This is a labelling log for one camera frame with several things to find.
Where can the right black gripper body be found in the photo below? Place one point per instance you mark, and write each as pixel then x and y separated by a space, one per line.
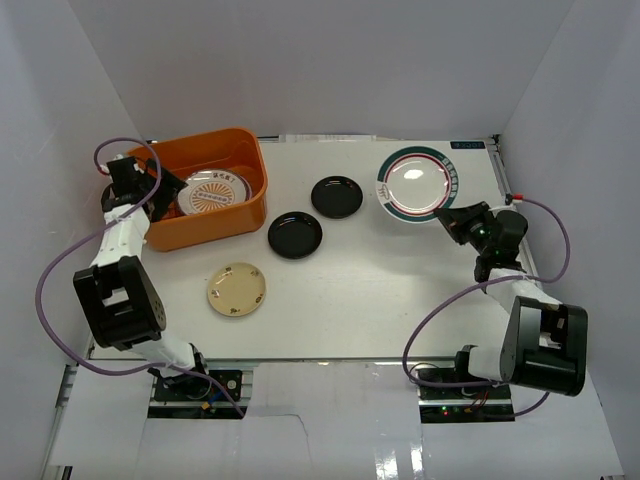
pixel 478 237

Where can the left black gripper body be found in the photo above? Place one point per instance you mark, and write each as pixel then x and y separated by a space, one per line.
pixel 163 190

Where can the orange sunburst patterned plate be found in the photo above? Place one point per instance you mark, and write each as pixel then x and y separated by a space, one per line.
pixel 212 189

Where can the white green rimmed plate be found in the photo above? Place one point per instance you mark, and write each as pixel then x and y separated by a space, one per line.
pixel 415 181

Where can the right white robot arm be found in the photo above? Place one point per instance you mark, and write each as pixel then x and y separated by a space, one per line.
pixel 545 343

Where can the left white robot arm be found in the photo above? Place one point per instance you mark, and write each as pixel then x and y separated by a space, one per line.
pixel 122 307

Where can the orange plastic bin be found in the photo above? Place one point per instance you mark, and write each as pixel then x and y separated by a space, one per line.
pixel 233 149

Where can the blue table label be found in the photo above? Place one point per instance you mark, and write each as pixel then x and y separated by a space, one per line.
pixel 467 145

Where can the small yellow floral plate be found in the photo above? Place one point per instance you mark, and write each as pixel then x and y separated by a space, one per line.
pixel 236 289

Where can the white papers at back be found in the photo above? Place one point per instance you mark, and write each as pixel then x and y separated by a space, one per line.
pixel 325 138

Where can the black plate rear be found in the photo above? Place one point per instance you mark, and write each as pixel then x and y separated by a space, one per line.
pixel 336 197

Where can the black plate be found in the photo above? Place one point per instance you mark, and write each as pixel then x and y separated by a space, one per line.
pixel 336 197
pixel 295 235

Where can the black plate front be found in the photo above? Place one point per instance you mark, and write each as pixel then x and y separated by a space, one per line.
pixel 295 235

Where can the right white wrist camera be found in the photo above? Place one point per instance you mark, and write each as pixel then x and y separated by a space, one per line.
pixel 511 200

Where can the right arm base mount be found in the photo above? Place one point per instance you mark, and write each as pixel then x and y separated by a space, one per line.
pixel 464 405

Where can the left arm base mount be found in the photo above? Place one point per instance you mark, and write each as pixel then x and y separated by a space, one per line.
pixel 196 399

